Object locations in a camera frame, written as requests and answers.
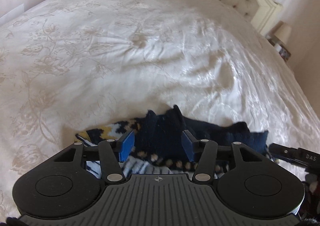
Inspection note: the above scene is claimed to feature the navy yellow patterned knit sweater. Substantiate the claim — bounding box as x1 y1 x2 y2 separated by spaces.
75 106 268 177

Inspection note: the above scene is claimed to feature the white floral bedspread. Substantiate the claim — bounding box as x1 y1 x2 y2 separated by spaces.
1 0 319 219

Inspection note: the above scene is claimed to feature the right beige table lamp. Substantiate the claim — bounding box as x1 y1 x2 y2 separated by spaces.
270 22 292 52

